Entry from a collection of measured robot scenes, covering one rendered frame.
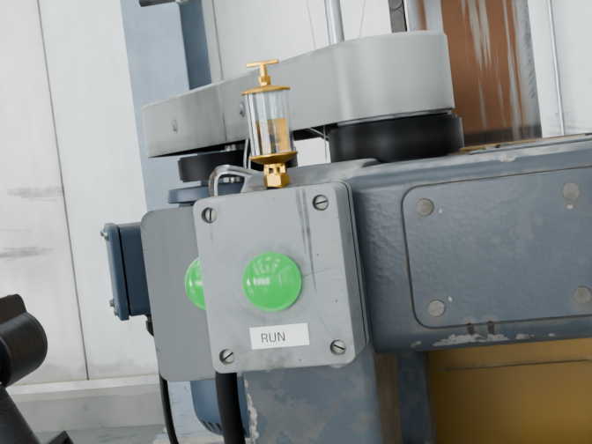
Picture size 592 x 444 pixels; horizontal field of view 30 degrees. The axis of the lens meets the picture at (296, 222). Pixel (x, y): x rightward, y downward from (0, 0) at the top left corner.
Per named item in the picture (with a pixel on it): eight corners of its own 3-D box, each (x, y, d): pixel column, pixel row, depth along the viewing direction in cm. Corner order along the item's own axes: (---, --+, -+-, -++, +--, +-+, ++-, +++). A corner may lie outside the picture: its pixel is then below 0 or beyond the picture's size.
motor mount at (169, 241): (154, 387, 103) (132, 213, 102) (177, 372, 109) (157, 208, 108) (460, 363, 96) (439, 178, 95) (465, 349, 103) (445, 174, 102)
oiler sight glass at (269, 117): (247, 156, 63) (239, 94, 63) (257, 155, 65) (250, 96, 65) (289, 151, 62) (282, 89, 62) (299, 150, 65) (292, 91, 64)
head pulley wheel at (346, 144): (319, 169, 71) (314, 130, 71) (344, 165, 80) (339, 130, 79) (459, 151, 69) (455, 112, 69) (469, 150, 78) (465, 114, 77)
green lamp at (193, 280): (181, 317, 58) (173, 260, 57) (198, 308, 60) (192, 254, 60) (228, 313, 57) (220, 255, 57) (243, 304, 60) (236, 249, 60)
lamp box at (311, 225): (213, 374, 57) (190, 200, 56) (237, 357, 61) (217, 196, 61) (356, 363, 55) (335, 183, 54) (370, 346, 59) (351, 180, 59)
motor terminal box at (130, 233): (118, 348, 104) (102, 227, 104) (113, 334, 114) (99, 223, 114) (205, 335, 106) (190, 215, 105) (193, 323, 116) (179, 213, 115)
